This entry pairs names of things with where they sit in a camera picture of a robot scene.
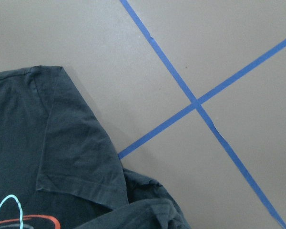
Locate black printed t-shirt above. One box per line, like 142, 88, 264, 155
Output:
0, 66, 189, 229

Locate brown paper table cover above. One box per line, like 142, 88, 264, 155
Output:
0, 0, 286, 229

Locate blue tape grid lines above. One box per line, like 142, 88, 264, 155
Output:
118, 0, 286, 229

